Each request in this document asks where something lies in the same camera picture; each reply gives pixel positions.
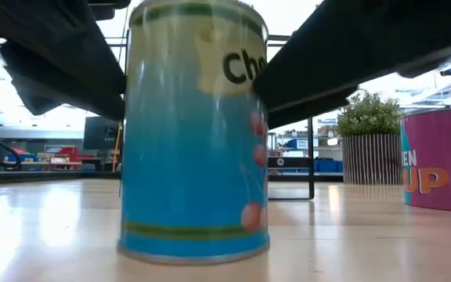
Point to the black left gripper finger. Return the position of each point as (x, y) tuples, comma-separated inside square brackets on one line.
[(347, 47), (53, 51)]

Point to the magenta soup label can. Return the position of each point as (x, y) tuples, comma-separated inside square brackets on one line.
[(441, 156)]

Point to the blue cherry label can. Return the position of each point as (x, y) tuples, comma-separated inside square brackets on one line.
[(186, 176)]

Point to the black monitor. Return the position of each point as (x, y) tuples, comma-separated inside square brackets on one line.
[(100, 133)]

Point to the red storage box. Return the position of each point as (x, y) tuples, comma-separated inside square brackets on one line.
[(71, 152)]

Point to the green potted plant ribbed pot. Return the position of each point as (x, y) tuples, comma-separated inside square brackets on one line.
[(370, 156)]

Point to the blue storage bins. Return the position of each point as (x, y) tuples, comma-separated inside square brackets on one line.
[(327, 165)]

